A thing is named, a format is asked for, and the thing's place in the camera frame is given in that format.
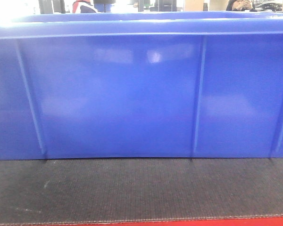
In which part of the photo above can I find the red white blue garment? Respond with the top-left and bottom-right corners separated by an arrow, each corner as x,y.
72,0 -> 98,14

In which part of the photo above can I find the dark green conveyor belt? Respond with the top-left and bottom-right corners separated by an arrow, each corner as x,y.
0,158 -> 283,225

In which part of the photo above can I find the blue plastic bin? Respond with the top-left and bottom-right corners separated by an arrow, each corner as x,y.
0,11 -> 283,160

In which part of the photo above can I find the person in background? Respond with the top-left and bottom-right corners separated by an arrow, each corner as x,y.
225,0 -> 256,12

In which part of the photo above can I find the red conveyor edge strip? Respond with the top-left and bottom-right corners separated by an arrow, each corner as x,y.
56,216 -> 283,226

